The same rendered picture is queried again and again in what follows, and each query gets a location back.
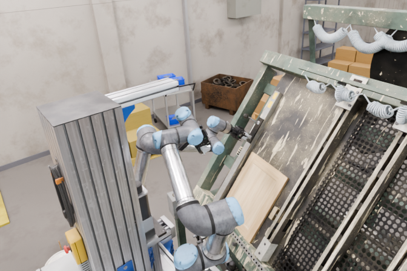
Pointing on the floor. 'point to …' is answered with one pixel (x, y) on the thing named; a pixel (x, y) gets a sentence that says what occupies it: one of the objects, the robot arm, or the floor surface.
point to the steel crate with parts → (225, 91)
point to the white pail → (56, 255)
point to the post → (180, 232)
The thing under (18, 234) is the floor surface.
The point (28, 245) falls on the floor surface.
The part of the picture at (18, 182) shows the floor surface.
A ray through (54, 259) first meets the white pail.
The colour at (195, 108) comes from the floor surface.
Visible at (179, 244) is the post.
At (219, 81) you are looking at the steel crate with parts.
